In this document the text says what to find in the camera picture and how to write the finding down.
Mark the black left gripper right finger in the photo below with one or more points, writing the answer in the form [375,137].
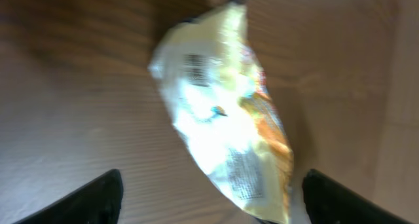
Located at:
[328,202]

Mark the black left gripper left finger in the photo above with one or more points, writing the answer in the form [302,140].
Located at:
[97,202]

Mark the yellow snack bag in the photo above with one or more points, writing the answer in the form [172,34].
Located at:
[214,89]

